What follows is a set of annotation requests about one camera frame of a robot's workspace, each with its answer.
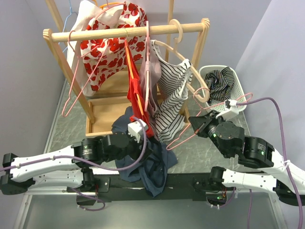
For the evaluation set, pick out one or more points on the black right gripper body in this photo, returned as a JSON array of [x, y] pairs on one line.
[[208, 131]]

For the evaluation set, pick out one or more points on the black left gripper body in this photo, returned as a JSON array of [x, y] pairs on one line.
[[133, 149]]

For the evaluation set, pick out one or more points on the navy blue tank top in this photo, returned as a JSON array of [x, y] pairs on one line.
[[153, 171]]

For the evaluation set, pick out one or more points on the red tank top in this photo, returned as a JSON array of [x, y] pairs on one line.
[[145, 118]]

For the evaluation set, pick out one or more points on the dark striped tank top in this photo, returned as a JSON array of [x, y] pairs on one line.
[[220, 83]]

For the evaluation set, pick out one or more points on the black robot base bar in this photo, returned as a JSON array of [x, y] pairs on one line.
[[192, 186]]

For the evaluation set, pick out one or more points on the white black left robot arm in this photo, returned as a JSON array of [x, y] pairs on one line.
[[71, 166]]

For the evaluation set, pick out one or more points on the orange hanger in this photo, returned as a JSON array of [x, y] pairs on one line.
[[134, 94]]

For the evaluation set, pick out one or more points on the white black striped tank top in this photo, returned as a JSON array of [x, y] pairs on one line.
[[172, 86]]

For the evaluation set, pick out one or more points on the pale pink tank top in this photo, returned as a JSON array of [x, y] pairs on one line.
[[155, 75]]

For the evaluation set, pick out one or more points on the pink plastic hanger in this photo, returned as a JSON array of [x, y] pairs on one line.
[[147, 66]]

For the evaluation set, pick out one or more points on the wooden clothes rack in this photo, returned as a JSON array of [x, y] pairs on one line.
[[110, 102]]

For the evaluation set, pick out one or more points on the white perforated plastic basket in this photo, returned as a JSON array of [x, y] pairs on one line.
[[237, 91]]

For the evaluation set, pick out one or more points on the red floral white dress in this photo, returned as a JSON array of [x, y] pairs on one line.
[[128, 15]]

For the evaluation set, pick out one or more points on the white garment behind rack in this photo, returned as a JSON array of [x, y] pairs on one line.
[[87, 11]]

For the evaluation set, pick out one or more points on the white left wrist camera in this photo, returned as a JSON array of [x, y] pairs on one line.
[[135, 129]]

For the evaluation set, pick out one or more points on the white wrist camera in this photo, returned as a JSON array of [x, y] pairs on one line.
[[135, 129], [230, 110]]

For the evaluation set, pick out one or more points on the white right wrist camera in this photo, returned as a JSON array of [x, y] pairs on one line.
[[230, 110]]

